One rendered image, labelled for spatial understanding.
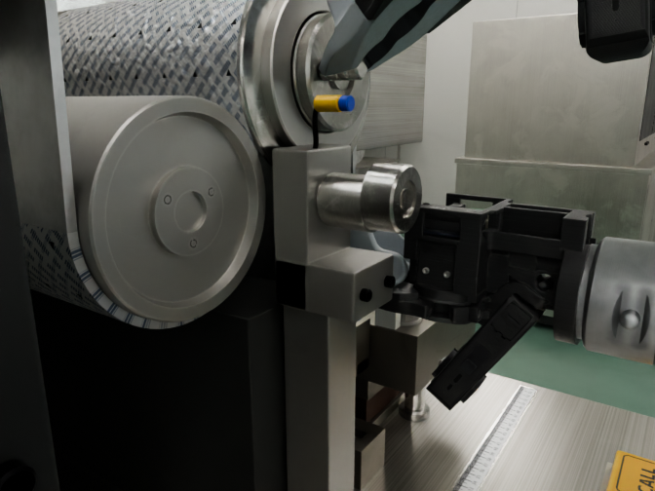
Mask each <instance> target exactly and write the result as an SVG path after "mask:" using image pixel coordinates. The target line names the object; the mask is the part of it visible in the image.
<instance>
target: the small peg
mask: <svg viewBox="0 0 655 491"><path fill-rule="evenodd" d="M319 72H320V76H321V78H322V79H323V80H324V81H332V80H333V81H341V80H343V81H349V80H363V79H364V78H365V76H366V72H367V64H366V60H365V59H364V58H363V60H362V62H361V63H360V64H359V66H358V67H357V68H354V69H351V70H348V71H344V72H340V73H336V74H332V75H328V76H324V75H323V74H322V72H321V71H320V69H319Z"/></svg>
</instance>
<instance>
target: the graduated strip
mask: <svg viewBox="0 0 655 491"><path fill-rule="evenodd" d="M538 391H539V390H536V389H532V388H528V387H526V386H522V385H519V387H518V388H517V390H516V391H515V393H514V394H513V396H512V397H511V399H510V400H509V402H508V403H507V405H506V406H505V408H504V409H503V411H502V412H501V414H500V415H499V417H498V418H497V420H496V421H495V423H494V424H493V426H492V427H491V429H490V430H489V432H488V433H487V435H486V436H485V438H484V439H483V441H482V443H481V444H480V446H479V447H478V449H477V450H476V452H475V453H474V455H473V456H472V458H471V459H470V461H469V462H468V464H467V465H466V467H465V468H464V470H463V471H462V473H460V475H459V476H458V478H457V479H456V481H455V482H454V484H453V485H452V487H451V488H450V490H449V491H480V490H481V488H482V486H483V484H484V482H485V481H486V479H487V477H488V475H489V474H490V472H491V470H492V469H493V467H494V465H495V464H496V462H497V460H498V458H499V457H500V455H501V453H502V452H503V450H504V448H505V446H506V445H507V443H508V441H509V440H510V438H511V436H512V435H513V433H514V431H515V429H516V428H517V426H518V424H519V423H520V420H521V419H522V417H523V415H524V413H525V412H526V410H527V408H528V407H529V405H530V403H531V402H532V401H533V399H534V397H535V396H536V394H537V392H538Z"/></svg>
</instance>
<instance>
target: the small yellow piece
mask: <svg viewBox="0 0 655 491"><path fill-rule="evenodd" d="M354 107H355V100H354V98H353V97H352V96H351V95H341V94H330V95H317V96H316V97H315V99H314V109H313V116H312V129H313V148H318V147H319V131H318V114H319V112H342V111H349V112H350V111H352V110H353V109H354Z"/></svg>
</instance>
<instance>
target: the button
mask: <svg viewBox="0 0 655 491"><path fill-rule="evenodd" d="M606 491H655V461H652V460H648V459H645V458H642V457H639V456H637V455H633V454H630V453H627V452H624V451H620V450H618V451H617V452H616V454H615V458H614V462H613V466H612V470H611V474H610V477H609V480H608V484H607V488H606Z"/></svg>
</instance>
